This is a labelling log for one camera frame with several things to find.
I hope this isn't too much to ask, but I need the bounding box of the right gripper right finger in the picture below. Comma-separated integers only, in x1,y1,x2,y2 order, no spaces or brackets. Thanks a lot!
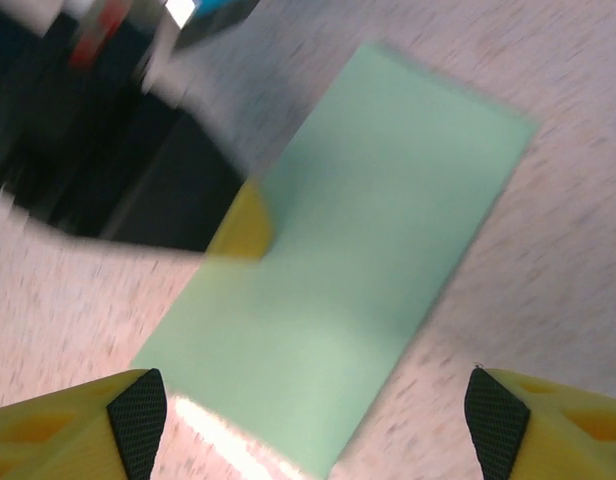
464,368,616,480

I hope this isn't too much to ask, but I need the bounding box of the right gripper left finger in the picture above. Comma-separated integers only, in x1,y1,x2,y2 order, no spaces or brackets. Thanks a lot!
0,368,168,480

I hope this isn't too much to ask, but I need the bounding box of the light green paper sheet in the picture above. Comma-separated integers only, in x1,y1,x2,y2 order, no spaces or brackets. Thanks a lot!
129,41,541,476

